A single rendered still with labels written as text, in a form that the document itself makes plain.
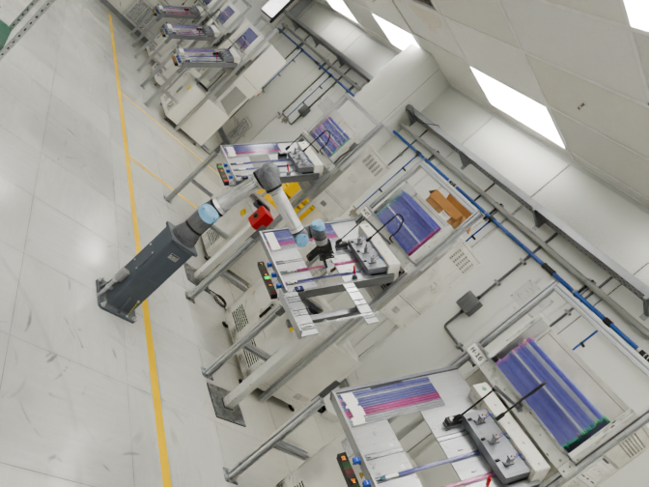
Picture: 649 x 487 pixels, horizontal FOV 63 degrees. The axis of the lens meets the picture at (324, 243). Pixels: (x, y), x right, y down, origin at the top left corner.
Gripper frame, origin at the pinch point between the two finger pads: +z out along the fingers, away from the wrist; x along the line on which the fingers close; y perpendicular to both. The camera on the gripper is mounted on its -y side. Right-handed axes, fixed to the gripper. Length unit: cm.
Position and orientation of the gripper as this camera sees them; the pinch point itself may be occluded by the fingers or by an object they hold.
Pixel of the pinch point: (324, 268)
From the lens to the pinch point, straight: 325.7
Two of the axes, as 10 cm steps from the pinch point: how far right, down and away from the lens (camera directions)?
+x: -3.4, -5.5, 7.6
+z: 1.7, 7.6, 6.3
